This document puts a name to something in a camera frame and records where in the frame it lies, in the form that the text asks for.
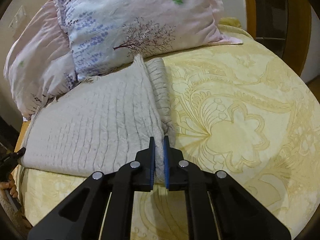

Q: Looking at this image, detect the wooden headboard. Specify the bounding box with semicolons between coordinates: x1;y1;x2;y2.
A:
245;0;312;75

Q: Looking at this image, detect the white wall switch plate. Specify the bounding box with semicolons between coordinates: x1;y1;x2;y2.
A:
9;6;27;35

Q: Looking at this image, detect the person's left hand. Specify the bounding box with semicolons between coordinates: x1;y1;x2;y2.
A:
0;174;18;199

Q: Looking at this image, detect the pink floral pillow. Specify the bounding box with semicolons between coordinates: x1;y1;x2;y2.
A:
3;0;78;119

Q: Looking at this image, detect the yellow patterned bedspread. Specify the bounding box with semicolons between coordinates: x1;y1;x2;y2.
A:
11;17;320;240

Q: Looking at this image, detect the white lavender print pillow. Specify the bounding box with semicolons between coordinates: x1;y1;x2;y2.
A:
53;0;240;80

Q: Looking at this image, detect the grey cable-knit sweater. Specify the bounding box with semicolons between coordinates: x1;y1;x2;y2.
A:
21;56;175;183

